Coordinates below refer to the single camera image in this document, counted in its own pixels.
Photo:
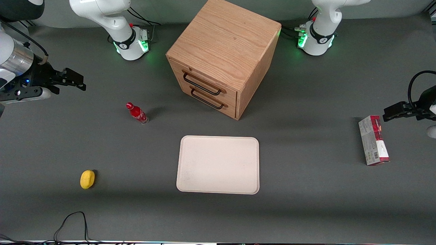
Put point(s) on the wooden drawer with grooved front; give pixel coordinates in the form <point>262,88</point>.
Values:
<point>231,110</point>

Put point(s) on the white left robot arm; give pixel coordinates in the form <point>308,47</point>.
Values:
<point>320,37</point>

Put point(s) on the beige rectangular tray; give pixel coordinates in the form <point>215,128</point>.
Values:
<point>218,165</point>

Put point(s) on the oak wooden drawer cabinet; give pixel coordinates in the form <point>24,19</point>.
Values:
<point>224,37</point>

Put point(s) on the red and white carton box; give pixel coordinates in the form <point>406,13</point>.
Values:
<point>373,141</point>

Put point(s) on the yellow lemon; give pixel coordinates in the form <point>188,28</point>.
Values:
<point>87,179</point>

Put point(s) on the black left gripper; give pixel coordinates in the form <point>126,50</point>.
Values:
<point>426,102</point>

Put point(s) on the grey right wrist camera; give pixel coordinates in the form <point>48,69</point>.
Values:
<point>20,93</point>

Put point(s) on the red soda bottle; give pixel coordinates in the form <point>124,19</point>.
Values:
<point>138,114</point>

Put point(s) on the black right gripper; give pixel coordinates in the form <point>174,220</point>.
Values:
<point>38,78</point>

